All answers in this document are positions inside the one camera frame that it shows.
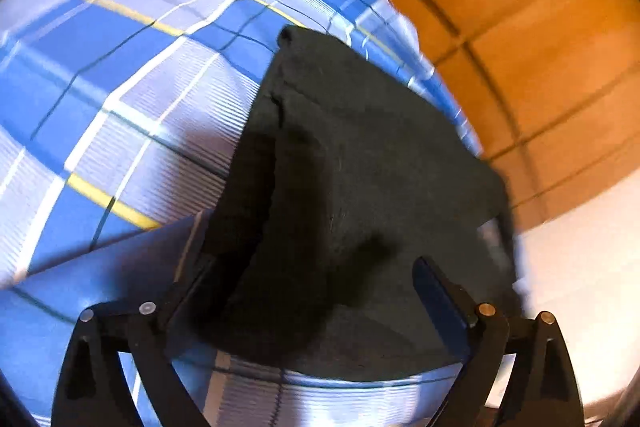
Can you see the black pants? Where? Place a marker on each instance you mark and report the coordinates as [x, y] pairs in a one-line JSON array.
[[350, 207]]

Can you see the blue plaid bed sheet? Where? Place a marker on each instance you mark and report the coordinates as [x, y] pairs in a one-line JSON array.
[[125, 107]]

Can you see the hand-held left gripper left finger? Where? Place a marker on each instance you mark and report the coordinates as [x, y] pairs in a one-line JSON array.
[[150, 337]]

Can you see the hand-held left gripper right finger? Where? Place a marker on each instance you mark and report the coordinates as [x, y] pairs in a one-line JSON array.
[[445, 302]]

